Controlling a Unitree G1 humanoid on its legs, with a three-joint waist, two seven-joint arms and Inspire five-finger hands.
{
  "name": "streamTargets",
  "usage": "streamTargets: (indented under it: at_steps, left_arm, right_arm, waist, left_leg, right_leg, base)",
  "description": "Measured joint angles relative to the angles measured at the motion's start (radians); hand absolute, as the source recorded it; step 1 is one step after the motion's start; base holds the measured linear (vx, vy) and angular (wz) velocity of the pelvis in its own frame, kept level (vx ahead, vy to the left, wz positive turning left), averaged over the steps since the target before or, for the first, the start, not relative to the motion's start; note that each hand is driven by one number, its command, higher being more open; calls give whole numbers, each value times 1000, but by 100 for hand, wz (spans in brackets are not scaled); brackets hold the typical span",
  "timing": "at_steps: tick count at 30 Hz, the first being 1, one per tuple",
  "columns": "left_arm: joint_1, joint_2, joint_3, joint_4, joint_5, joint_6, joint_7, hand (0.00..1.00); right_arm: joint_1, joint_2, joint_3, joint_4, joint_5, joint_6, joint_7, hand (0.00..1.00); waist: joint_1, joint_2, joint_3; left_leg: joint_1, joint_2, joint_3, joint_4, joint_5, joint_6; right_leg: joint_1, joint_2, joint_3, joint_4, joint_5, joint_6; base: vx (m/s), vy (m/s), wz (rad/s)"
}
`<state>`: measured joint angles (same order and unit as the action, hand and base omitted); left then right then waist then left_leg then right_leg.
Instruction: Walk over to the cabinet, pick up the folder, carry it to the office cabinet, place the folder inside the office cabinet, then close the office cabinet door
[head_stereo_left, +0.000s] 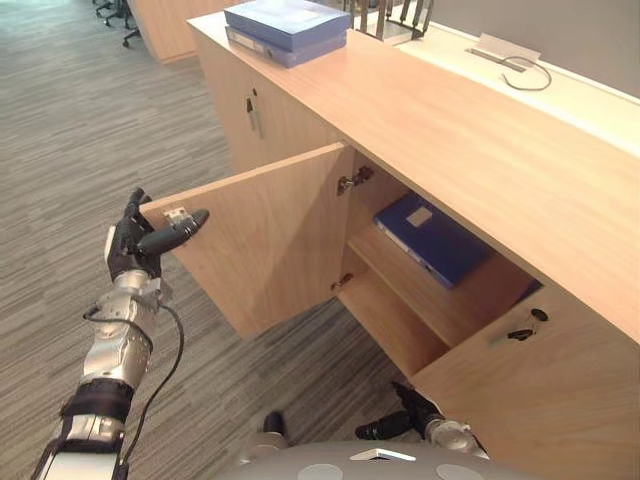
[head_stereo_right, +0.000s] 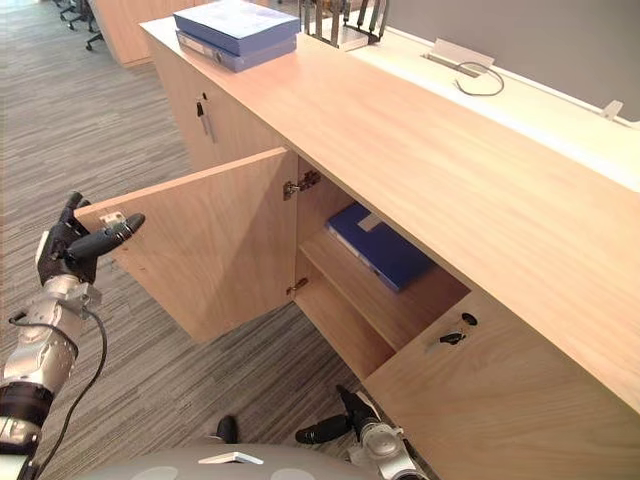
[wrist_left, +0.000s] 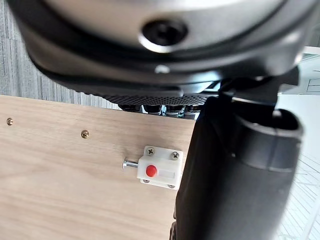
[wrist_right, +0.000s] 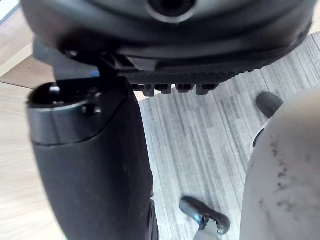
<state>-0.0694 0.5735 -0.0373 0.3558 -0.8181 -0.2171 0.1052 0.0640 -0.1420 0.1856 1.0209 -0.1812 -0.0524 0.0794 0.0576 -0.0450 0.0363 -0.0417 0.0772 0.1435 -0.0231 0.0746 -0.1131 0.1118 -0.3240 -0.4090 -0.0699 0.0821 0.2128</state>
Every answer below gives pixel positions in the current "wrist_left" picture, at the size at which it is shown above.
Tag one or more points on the light wooden cabinet door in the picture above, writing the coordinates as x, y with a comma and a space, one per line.
75, 175

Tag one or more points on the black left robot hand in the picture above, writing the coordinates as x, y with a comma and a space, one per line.
225, 162

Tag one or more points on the white latch with red button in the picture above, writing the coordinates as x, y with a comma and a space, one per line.
157, 171

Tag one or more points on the brass screw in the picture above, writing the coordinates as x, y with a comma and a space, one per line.
85, 134
10, 121

